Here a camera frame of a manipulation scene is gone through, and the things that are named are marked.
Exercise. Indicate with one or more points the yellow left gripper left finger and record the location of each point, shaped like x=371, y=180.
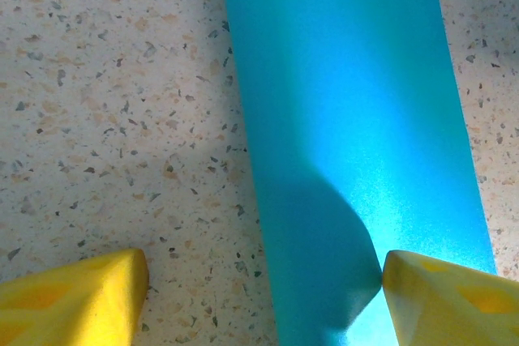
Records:
x=73, y=305

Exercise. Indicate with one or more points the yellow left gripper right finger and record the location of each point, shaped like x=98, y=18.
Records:
x=446, y=305

